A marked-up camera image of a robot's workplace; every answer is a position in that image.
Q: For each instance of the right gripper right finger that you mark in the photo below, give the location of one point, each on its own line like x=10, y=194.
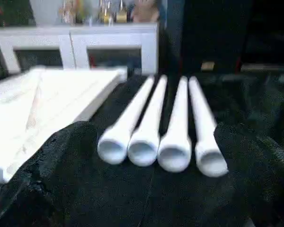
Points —
x=265, y=189

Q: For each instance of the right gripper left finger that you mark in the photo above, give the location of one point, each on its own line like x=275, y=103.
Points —
x=52, y=179

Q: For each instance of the white plastic table top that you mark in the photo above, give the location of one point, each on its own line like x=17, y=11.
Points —
x=47, y=109

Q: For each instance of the white plastic table leg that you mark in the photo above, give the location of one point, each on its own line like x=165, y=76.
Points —
x=149, y=123
x=177, y=127
x=128, y=123
x=203, y=127

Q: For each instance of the black plastic mat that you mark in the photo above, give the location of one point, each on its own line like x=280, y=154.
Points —
x=255, y=104

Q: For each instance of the small yellow tag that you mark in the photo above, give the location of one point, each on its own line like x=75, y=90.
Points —
x=207, y=66

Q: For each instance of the white sideboard cabinet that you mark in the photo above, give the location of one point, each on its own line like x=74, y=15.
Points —
x=113, y=38

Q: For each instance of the amber glass bottle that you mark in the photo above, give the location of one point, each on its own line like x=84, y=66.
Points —
x=121, y=13
x=105, y=13
x=68, y=13

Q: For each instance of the brown plush toy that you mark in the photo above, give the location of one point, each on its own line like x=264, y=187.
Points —
x=146, y=12

